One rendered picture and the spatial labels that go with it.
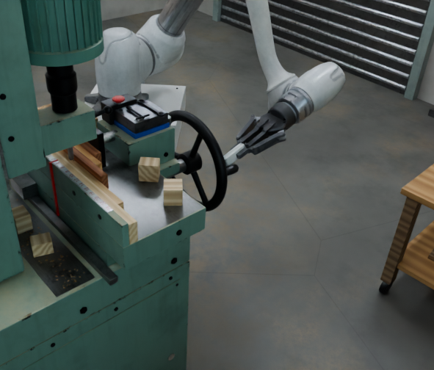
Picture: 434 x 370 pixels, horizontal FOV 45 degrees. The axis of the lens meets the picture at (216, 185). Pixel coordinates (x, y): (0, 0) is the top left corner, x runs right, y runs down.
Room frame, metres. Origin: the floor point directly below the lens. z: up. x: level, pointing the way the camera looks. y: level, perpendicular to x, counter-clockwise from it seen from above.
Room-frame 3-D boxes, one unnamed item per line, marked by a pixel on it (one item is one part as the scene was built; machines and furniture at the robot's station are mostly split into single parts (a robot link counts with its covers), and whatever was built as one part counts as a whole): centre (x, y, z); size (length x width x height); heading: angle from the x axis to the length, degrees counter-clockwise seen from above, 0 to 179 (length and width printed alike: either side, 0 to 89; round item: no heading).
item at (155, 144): (1.13, 0.21, 0.91); 0.15 x 0.14 x 0.09; 44
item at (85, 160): (0.99, 0.32, 0.93); 0.24 x 0.02 x 0.06; 44
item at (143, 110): (1.13, 0.21, 0.99); 0.13 x 0.11 x 0.06; 44
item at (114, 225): (0.97, 0.37, 0.93); 0.60 x 0.02 x 0.06; 44
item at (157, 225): (1.07, 0.27, 0.87); 0.61 x 0.30 x 0.06; 44
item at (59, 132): (0.96, 0.34, 1.03); 0.14 x 0.07 x 0.09; 134
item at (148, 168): (0.99, 0.15, 0.92); 0.04 x 0.04 x 0.04; 0
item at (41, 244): (0.83, 0.36, 0.82); 0.04 x 0.03 x 0.03; 116
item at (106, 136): (1.06, 0.27, 0.95); 0.09 x 0.07 x 0.09; 44
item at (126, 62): (1.76, 0.37, 0.86); 0.18 x 0.16 x 0.22; 148
